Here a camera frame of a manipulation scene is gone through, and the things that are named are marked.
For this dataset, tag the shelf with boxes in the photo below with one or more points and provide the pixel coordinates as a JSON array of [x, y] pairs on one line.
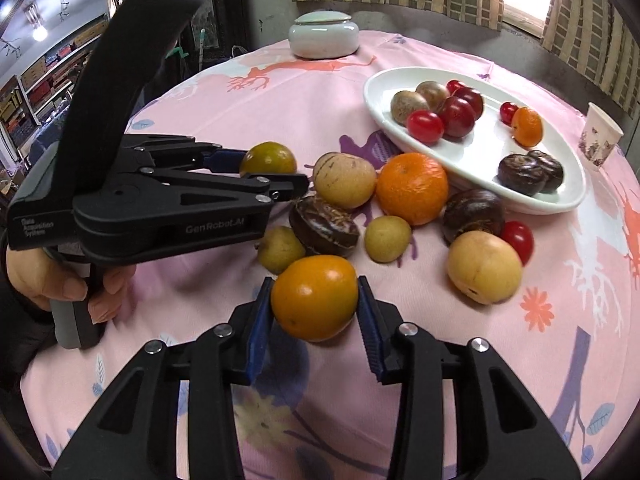
[[45, 90]]

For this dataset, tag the pale green ceramic jar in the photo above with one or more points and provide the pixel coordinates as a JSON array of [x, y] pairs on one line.
[[324, 40]]

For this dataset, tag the large dark water chestnut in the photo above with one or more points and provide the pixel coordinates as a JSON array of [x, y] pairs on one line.
[[324, 225]]

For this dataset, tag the small orange tangerine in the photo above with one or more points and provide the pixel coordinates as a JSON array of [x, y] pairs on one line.
[[528, 126]]

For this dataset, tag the printed paper cup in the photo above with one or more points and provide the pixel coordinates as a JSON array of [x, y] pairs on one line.
[[600, 135]]

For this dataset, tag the pink printed tablecloth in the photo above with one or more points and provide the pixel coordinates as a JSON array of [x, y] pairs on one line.
[[200, 285]]

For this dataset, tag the pale green jar lid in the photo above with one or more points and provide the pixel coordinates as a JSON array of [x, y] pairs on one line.
[[322, 17]]

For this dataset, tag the yellow-green orange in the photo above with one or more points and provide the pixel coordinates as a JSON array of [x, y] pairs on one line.
[[270, 157]]

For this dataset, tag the dark red round fruit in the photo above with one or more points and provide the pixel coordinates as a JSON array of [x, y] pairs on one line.
[[472, 100], [457, 117]]

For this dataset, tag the person's left forearm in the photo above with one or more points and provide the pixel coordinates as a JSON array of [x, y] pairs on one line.
[[20, 340]]

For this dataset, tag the red cherry tomato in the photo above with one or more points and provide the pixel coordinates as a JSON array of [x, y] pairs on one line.
[[454, 85], [507, 111]]

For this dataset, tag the large yellow round fruit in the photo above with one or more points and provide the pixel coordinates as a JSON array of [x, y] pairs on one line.
[[484, 266]]

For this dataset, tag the small yellow round fruit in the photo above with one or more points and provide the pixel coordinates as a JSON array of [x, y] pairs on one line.
[[280, 250], [387, 238]]

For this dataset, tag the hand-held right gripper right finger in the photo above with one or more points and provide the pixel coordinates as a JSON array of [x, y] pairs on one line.
[[370, 330]]

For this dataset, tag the striped pepino melon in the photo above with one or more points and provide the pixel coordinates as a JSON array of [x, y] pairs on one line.
[[345, 180]]

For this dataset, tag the person's left hand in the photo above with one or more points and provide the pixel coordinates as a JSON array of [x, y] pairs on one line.
[[45, 280]]

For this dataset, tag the white oval plate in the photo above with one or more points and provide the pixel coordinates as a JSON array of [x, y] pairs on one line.
[[480, 155]]

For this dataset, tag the glowing light bulb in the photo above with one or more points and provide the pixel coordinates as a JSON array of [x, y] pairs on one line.
[[39, 32]]

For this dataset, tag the smooth orange fruit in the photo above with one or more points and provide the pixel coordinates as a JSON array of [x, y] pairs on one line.
[[315, 296]]

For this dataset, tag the brown round fruit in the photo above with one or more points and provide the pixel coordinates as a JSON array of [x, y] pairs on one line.
[[432, 92], [407, 106]]

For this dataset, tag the large orange tangerine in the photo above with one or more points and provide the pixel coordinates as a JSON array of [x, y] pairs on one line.
[[412, 187]]

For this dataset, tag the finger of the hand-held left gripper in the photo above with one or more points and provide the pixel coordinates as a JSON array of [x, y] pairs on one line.
[[225, 159], [280, 185]]

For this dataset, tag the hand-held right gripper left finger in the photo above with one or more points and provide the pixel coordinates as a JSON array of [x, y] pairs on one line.
[[260, 330]]

